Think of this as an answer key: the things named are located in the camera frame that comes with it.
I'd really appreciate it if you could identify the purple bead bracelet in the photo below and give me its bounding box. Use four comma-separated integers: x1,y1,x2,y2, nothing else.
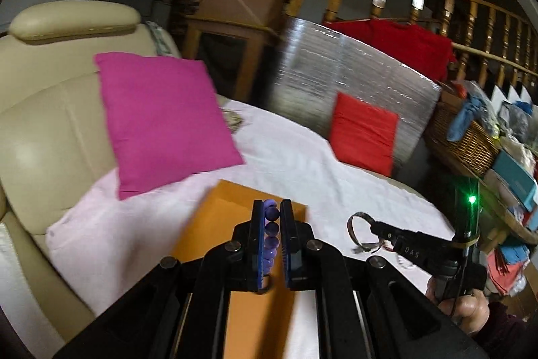
260,198,282,294

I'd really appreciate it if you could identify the person right hand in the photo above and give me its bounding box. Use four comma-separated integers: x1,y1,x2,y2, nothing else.
426,277,490,335

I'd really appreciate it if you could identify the orange cardboard box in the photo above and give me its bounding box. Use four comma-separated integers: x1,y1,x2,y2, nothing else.
171,180,296,358

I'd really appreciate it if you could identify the wicker basket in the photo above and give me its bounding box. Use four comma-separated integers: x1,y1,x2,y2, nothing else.
425,102,501,178

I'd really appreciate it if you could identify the teal box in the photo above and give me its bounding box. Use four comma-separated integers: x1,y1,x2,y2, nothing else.
492,150,537,211

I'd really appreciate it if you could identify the red cushion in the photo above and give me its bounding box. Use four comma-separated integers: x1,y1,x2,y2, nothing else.
329,92,399,177

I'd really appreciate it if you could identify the blue cloth in basket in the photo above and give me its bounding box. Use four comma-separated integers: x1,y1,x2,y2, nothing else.
446,95,487,142

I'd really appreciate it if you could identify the magenta cushion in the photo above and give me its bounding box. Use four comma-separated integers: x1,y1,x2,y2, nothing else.
94,52,243,200

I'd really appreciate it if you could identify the red cloth on railing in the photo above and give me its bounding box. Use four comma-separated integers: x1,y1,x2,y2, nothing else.
322,19,456,82

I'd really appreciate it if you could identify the beige leather armchair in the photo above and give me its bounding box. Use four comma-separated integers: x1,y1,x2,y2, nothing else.
1,0,175,358

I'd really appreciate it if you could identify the wooden stair railing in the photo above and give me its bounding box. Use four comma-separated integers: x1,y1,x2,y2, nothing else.
283,0,537,89

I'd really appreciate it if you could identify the silver foil insulation panel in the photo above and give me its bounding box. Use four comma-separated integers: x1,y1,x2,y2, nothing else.
264,18,440,173

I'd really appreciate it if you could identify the wooden side table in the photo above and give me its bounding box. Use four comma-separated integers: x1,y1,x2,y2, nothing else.
182,15,278,102

